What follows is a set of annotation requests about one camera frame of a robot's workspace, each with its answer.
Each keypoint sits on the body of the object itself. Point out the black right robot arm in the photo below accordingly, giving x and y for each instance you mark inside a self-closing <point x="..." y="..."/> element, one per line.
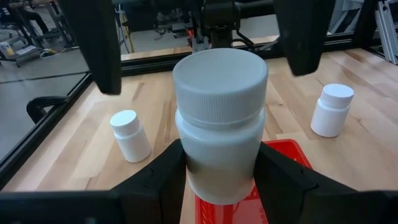
<point x="220" y="18"/>

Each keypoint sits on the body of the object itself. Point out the red plastic basket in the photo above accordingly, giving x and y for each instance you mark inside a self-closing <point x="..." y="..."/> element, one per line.
<point x="230" y="216"/>

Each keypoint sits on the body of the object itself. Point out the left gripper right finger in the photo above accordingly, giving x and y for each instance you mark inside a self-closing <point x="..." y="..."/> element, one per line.
<point x="289" y="193"/>

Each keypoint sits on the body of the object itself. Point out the white pill bottle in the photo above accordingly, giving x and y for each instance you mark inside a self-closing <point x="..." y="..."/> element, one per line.
<point x="132" y="143"/>
<point x="217" y="93"/>
<point x="331" y="115"/>

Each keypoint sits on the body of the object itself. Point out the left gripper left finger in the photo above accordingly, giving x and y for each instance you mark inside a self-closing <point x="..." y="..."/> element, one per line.
<point x="155" y="193"/>

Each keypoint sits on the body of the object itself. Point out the silver aluminium extrusion rack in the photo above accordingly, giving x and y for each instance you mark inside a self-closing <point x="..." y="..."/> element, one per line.
<point x="387" y="31"/>

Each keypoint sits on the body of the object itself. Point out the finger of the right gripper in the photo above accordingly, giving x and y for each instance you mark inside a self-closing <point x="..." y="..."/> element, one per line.
<point x="96" y="46"/>
<point x="303" y="37"/>

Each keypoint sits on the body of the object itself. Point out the black clamp bracket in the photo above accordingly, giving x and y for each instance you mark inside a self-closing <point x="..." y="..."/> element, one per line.
<point x="32" y="109"/>

